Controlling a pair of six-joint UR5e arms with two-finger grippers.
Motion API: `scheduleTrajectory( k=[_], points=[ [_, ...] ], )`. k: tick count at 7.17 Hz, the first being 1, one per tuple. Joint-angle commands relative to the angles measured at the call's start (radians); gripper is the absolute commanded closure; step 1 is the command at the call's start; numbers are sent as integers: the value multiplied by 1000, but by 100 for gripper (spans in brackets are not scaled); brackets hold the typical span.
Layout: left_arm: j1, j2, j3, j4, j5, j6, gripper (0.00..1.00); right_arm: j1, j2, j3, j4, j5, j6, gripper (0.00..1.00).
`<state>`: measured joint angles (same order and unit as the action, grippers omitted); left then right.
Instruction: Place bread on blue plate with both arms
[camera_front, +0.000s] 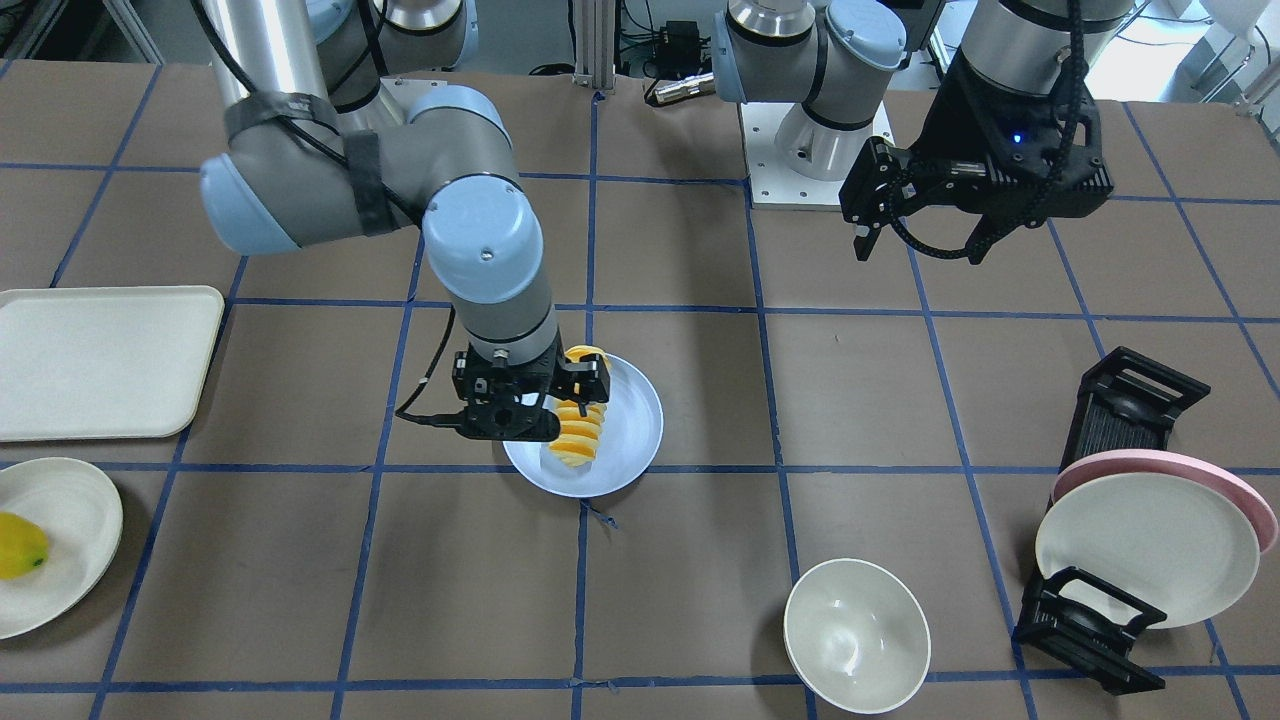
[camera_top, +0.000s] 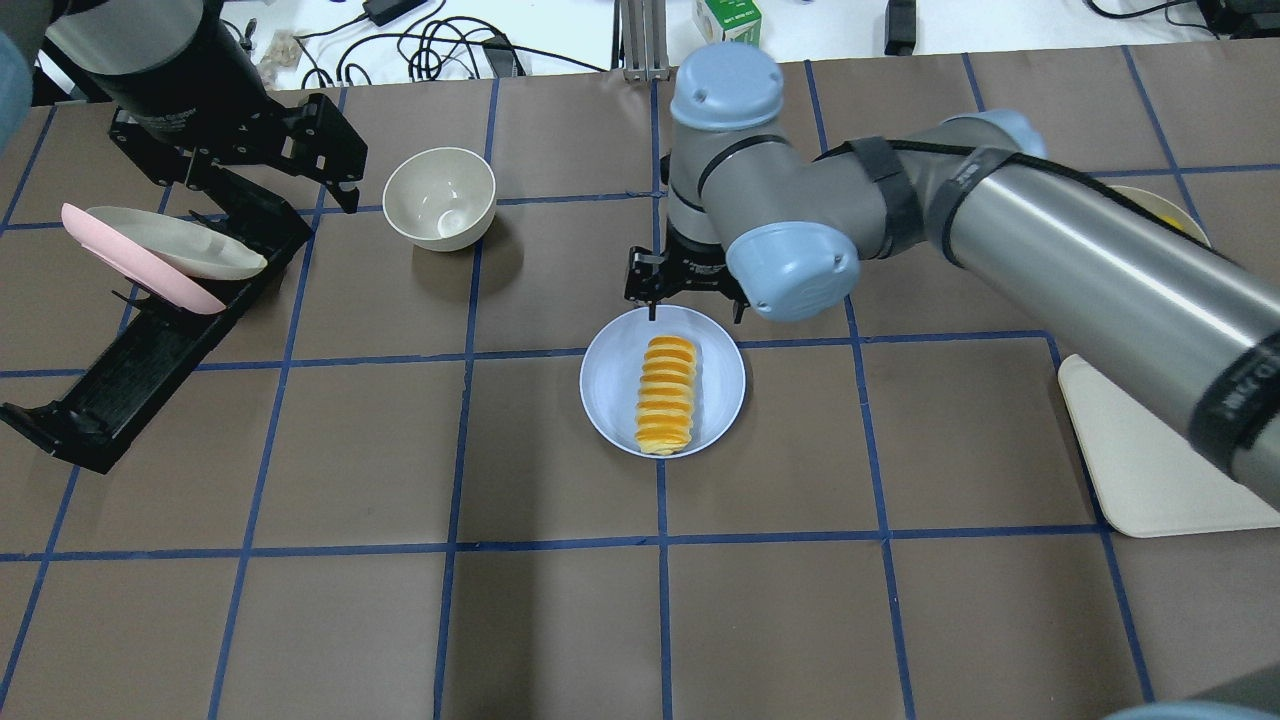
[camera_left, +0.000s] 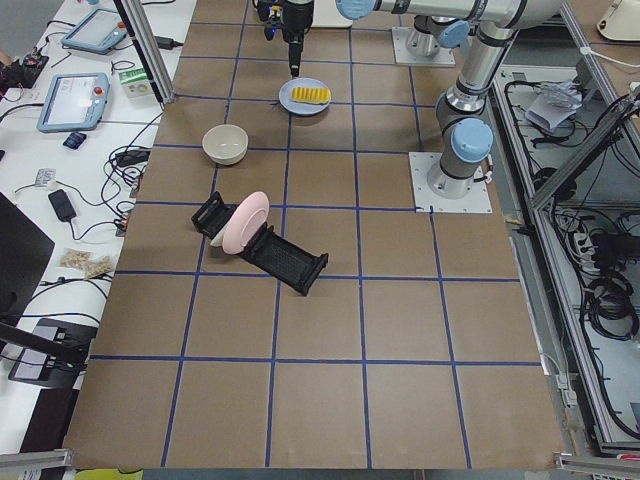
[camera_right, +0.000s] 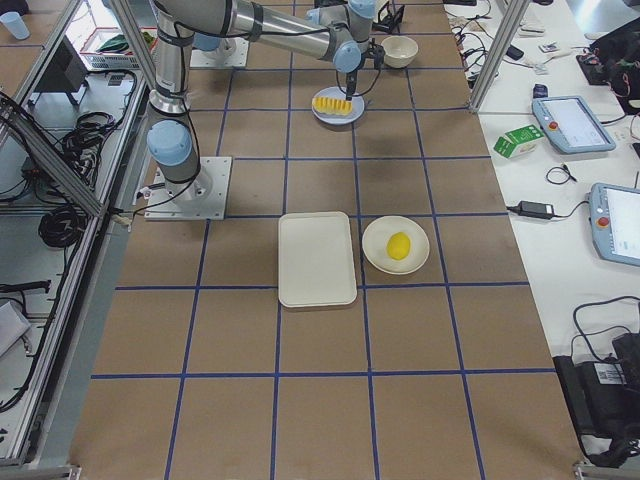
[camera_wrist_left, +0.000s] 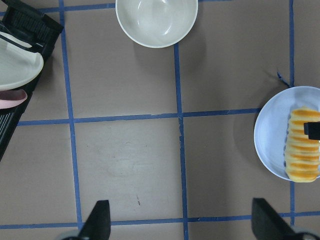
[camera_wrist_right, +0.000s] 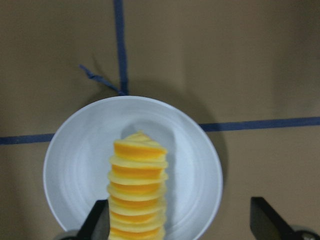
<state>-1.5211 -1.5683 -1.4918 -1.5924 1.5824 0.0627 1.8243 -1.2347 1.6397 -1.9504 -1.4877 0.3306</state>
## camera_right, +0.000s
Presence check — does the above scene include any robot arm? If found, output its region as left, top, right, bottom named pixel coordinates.
left=149, top=1, right=374, bottom=197
left=188, top=1, right=249, bottom=69

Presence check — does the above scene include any green white small box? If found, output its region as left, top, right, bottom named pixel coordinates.
left=493, top=124, right=544, bottom=159

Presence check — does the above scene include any blue teach pendant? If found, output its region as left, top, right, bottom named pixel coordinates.
left=531, top=96, right=616, bottom=154
left=588, top=183, right=640, bottom=266

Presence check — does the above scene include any black dish rack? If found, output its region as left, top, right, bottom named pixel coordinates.
left=372, top=1, right=405, bottom=34

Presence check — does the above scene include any near blue teach pendant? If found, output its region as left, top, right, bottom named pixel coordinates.
left=588, top=183, right=640, bottom=266

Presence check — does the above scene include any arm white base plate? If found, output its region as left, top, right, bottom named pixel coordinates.
left=143, top=157, right=232, bottom=221
left=190, top=39, right=249, bottom=70

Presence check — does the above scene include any black power adapter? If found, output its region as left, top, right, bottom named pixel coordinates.
left=519, top=201, right=555, bottom=220

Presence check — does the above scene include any sliced yellow bread loaf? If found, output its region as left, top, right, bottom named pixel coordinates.
left=312, top=96, right=353, bottom=116

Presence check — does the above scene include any blue plate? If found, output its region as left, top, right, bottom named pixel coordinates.
left=312, top=86, right=365, bottom=125

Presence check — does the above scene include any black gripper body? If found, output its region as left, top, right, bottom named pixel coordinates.
left=346, top=69, right=359, bottom=90

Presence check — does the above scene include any round cream plate with lemon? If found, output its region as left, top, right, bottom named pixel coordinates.
left=362, top=216, right=430, bottom=275

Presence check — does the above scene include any white rectangular tray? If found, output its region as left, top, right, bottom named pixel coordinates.
left=278, top=211, right=357, bottom=308

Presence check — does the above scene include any white ceramic bowl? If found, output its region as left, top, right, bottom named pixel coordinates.
left=381, top=36, right=419, bottom=69

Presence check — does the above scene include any aluminium frame post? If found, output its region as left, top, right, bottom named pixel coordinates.
left=469, top=0, right=529, bottom=113

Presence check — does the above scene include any yellow lemon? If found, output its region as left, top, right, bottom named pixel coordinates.
left=386, top=231, right=411, bottom=261

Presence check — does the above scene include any far blue teach pendant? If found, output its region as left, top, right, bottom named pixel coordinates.
left=531, top=96, right=616, bottom=154

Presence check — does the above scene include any blue plastic cup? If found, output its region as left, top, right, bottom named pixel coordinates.
left=0, top=11, right=30, bottom=40

